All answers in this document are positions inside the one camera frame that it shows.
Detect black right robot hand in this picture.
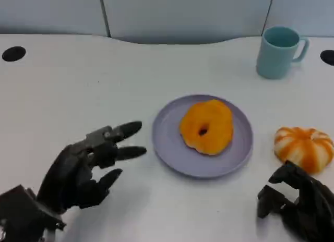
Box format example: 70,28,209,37
257,160,334,242

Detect grey partition panel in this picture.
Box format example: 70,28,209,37
260,0,334,39
0,0,109,37
100,0,275,45

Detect orange white toy bread roll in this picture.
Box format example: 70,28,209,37
273,126,334,174
178,99,234,156

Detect pale green mug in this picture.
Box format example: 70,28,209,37
256,26,310,80

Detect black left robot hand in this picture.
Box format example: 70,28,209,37
36,120,148,214

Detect lilac plate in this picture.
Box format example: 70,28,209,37
151,94,254,179

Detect black table cable grommet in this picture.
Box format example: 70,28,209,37
2,46,27,62
320,50,334,66

